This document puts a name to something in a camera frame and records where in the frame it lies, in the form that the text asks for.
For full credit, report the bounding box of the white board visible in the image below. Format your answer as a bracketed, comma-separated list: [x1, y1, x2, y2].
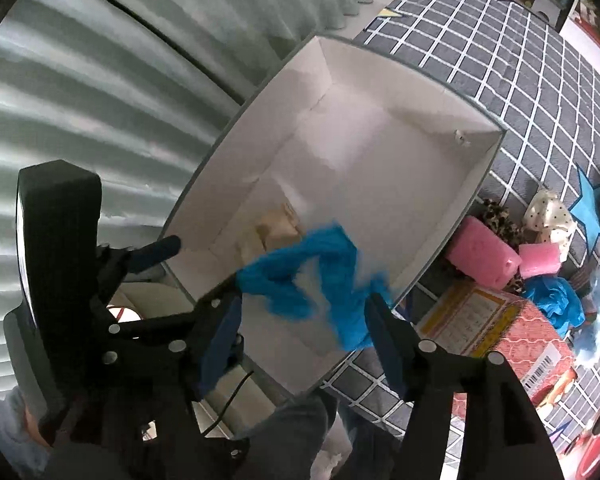
[555, 0, 600, 86]

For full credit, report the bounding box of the blue soft cloth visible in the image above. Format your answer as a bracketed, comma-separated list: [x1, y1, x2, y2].
[235, 222, 396, 353]

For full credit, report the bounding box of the red printed packet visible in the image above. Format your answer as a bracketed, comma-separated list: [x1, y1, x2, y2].
[415, 277, 581, 406]

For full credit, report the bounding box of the white polka dot cloth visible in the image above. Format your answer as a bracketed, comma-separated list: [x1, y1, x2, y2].
[522, 189, 578, 261]

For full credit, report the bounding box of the grey checked blanket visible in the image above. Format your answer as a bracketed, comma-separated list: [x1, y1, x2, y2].
[320, 0, 600, 480]

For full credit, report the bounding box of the blue plastic bag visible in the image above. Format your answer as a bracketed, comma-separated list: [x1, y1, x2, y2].
[522, 275, 588, 336]

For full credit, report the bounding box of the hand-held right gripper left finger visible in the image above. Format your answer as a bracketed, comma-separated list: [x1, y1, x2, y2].
[45, 292, 251, 480]

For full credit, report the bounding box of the black cable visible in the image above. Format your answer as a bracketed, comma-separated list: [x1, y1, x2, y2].
[200, 370, 256, 436]

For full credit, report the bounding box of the white cardboard box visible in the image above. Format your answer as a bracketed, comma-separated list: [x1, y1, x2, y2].
[157, 34, 508, 403]

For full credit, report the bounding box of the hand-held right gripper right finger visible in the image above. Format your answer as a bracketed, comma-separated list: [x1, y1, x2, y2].
[364, 292, 566, 480]

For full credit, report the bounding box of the pale pleated curtain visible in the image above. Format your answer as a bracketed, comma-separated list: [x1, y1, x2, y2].
[0, 0, 401, 411]

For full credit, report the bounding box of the small pink sponge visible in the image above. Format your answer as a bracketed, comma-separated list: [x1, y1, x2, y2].
[517, 242, 563, 280]

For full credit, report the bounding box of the large pink sponge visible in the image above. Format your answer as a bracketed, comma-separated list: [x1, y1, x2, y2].
[447, 216, 523, 291]

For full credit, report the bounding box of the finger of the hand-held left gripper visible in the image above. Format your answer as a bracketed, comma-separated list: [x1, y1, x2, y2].
[102, 280, 241, 341]
[97, 236, 182, 286]

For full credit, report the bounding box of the leopard print cloth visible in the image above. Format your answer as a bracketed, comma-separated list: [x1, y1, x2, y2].
[480, 197, 526, 293]

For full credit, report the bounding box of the beige cloth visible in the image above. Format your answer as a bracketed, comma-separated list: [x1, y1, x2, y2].
[237, 205, 306, 261]

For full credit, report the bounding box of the red glossy packet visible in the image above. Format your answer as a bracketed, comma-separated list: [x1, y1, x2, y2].
[575, 405, 600, 473]

